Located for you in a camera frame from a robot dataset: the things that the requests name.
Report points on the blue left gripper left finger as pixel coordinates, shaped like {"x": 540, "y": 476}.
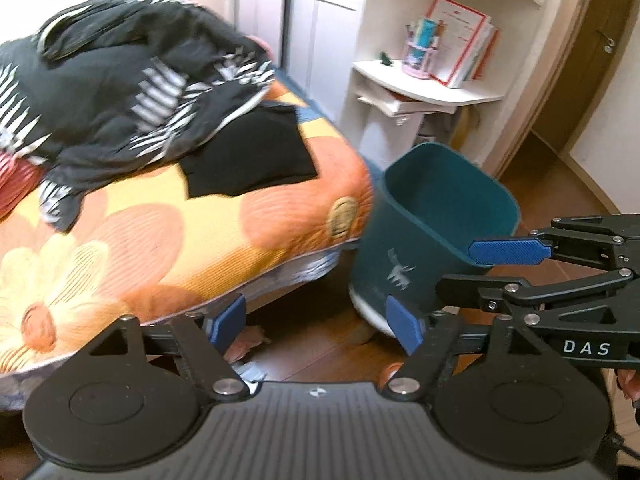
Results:
{"x": 225, "y": 321}

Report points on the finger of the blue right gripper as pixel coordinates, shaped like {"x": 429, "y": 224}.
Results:
{"x": 523, "y": 251}

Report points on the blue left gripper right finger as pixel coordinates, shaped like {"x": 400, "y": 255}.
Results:
{"x": 405, "y": 326}

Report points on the pink mesh netting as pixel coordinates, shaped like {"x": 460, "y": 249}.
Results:
{"x": 250, "y": 338}

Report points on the dark teal trash bin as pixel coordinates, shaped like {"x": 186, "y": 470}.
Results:
{"x": 429, "y": 206}

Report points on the orange floral bed cover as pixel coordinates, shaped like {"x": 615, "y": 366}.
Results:
{"x": 143, "y": 246}

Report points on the black folded cloth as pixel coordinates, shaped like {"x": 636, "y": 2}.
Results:
{"x": 260, "y": 149}

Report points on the row of upright books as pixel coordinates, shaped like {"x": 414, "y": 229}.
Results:
{"x": 487, "y": 34}

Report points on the red bordered certificate book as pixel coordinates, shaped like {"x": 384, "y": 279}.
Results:
{"x": 462, "y": 32}

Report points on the pink pen holder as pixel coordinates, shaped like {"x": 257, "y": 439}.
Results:
{"x": 421, "y": 46}

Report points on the white corner shelf unit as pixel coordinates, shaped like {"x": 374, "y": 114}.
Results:
{"x": 491, "y": 61}

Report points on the brown wooden door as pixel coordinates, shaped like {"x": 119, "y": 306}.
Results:
{"x": 583, "y": 71}

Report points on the black white striped garment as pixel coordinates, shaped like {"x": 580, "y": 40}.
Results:
{"x": 108, "y": 88}

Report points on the white sliding wardrobe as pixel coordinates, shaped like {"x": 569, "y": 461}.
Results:
{"x": 313, "y": 41}

